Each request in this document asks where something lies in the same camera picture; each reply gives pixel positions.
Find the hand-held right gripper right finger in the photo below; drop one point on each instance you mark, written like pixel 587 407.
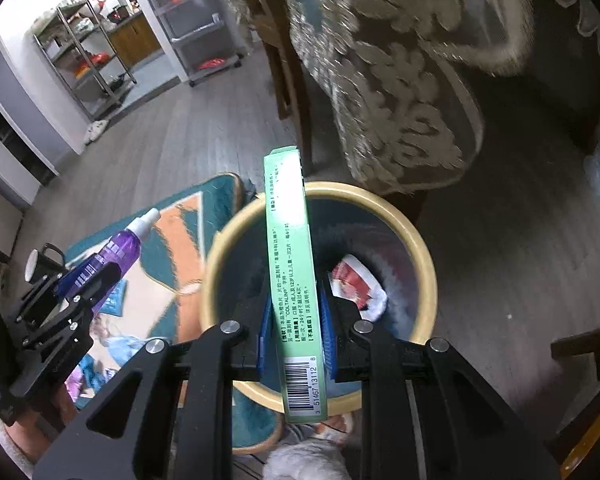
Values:
pixel 329 340

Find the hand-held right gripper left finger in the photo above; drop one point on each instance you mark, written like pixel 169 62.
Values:
pixel 265 345

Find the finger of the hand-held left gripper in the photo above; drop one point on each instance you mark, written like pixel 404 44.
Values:
pixel 82 272
pixel 92 287

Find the purple spray bottle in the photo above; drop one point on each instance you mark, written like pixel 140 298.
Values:
pixel 127 245

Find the red white packet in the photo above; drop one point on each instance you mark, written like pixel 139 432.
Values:
pixel 355 285

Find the blue face mask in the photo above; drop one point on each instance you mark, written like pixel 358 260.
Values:
pixel 127 350

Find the green white medicine box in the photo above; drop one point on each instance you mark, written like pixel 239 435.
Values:
pixel 292 260

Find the blue bin with yellow rim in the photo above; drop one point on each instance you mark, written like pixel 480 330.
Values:
pixel 375 232

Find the light blue small packet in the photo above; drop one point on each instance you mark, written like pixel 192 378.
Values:
pixel 116 297

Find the black ceramic mug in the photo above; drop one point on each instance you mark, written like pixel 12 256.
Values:
pixel 35 262

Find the person's foot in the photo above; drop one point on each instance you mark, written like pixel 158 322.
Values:
pixel 335 430

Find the teal orange printed cushion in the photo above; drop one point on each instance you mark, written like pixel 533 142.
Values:
pixel 180 220

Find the white fluffy blanket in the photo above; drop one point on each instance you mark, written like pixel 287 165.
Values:
pixel 305 462

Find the white fluffy slippers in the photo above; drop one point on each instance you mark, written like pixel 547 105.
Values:
pixel 97 131

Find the metal shelf rack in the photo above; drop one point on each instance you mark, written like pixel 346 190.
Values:
pixel 87 60

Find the wooden kitchen cabinet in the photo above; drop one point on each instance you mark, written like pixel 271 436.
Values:
pixel 135 42

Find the glossy wooden chair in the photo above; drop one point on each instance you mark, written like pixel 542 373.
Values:
pixel 585 350

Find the brown wooden dining chair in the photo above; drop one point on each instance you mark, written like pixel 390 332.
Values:
pixel 290 85

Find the dark red cooking pot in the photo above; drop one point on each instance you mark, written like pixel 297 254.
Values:
pixel 118 12

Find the grey rolling trolley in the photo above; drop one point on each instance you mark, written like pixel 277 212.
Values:
pixel 195 35

